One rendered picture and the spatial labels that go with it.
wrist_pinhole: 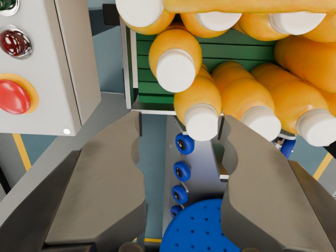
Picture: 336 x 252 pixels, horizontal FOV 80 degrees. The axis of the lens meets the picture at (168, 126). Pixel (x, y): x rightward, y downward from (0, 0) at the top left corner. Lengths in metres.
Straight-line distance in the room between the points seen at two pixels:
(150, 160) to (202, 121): 1.50
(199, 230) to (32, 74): 0.40
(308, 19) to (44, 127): 0.28
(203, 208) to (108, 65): 1.10
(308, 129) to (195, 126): 0.13
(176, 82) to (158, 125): 1.31
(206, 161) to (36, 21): 0.40
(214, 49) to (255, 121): 0.19
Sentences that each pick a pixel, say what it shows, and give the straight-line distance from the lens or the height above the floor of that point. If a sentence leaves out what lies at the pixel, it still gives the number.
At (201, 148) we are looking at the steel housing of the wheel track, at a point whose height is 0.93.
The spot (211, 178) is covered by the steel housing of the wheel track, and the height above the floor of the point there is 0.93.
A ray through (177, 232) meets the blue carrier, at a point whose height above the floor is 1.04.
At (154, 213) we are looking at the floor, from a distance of 2.24.
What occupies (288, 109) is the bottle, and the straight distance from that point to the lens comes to 0.30.
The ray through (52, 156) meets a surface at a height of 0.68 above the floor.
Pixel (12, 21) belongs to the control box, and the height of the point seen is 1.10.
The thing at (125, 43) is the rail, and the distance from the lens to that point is 0.32.
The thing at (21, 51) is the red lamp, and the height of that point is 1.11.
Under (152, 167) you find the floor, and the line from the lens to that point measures 1.77.
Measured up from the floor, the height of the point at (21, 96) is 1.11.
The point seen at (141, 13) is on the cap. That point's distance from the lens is 0.20.
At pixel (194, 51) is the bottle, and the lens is 0.24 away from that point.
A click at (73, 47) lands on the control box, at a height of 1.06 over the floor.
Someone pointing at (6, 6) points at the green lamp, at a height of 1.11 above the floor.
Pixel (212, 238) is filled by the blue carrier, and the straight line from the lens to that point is 0.48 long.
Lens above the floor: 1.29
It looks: 58 degrees down
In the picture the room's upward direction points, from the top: 177 degrees counter-clockwise
